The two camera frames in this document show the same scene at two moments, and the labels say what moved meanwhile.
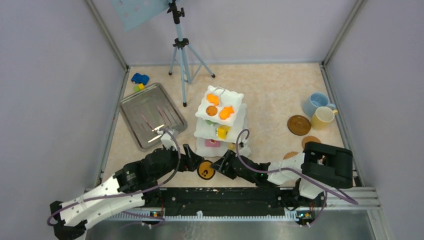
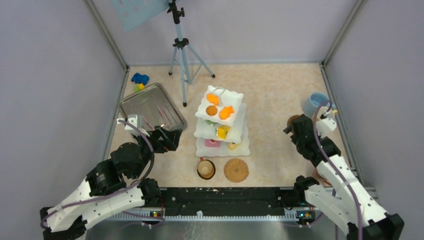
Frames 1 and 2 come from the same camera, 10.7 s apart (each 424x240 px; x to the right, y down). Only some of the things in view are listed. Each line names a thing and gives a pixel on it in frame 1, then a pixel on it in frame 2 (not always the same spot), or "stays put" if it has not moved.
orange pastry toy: (213, 99) stays put
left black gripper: (191, 161) -> (173, 136)
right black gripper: (221, 165) -> (293, 138)
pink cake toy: (212, 143) stays put
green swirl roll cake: (209, 122) stays put
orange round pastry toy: (211, 110) stays put
